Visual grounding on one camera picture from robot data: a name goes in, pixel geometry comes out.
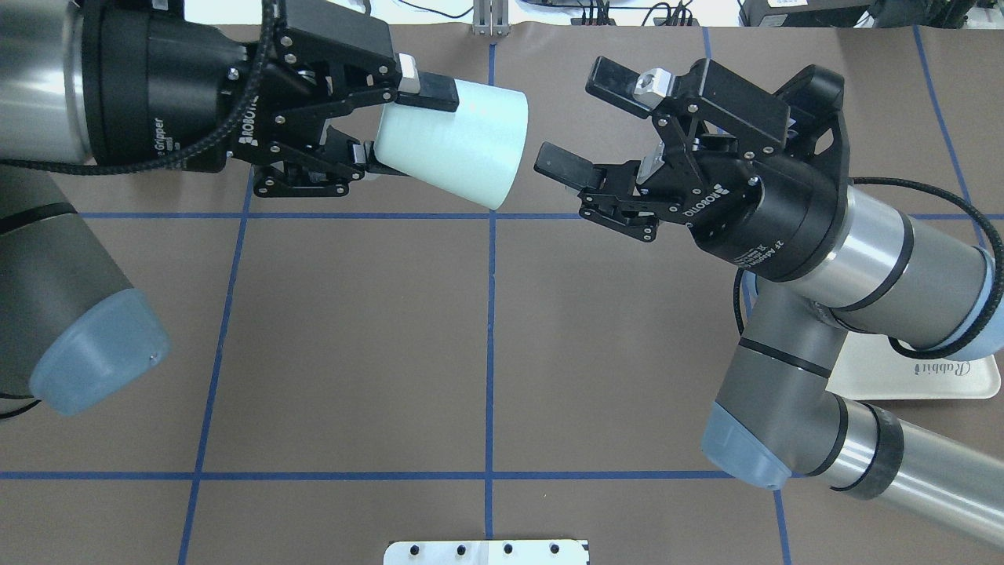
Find blue tape grid lines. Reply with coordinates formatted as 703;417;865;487
2;24;1002;564

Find light green plastic cup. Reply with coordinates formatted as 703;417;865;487
373;80;529;209

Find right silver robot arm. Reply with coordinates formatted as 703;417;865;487
535;56;1002;548

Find white mounting plate with holes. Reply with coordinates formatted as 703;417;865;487
383;538;591;564

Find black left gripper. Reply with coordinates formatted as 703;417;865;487
82;1;460;197

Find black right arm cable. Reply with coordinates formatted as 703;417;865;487
733;177;1004;362

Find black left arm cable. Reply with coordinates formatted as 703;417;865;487
0;0;280;177

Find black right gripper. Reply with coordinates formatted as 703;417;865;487
533;56;851;283

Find white rectangular plastic tray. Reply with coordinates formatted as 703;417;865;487
826;334;1002;401

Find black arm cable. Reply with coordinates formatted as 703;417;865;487
733;177;1004;362
0;0;280;177

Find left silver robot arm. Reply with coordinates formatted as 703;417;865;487
1;1;460;421

